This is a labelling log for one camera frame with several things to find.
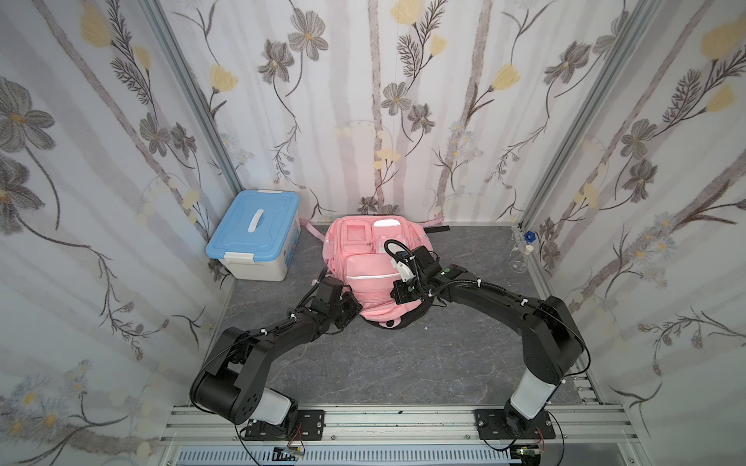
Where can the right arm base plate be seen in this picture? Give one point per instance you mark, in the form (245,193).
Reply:
(498,424)

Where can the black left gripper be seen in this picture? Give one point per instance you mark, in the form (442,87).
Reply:
(355,308)

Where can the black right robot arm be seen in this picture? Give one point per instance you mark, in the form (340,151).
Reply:
(551,340)

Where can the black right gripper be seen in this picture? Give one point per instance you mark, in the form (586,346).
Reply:
(405,291)

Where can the aluminium front rail frame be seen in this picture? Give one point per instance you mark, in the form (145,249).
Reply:
(586,435)

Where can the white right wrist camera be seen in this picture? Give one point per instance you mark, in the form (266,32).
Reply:
(403,270)

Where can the blue lidded storage box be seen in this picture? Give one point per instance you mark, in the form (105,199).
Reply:
(257,236)

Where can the pink school backpack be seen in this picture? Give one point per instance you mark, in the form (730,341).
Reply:
(354,253)

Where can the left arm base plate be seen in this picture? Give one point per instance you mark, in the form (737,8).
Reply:
(305,425)

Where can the white slotted cable duct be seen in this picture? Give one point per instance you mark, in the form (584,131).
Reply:
(346,455)

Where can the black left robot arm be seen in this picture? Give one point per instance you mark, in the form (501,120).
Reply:
(231,384)

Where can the clear glass flask blue cap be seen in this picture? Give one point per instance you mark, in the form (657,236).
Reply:
(522,249)

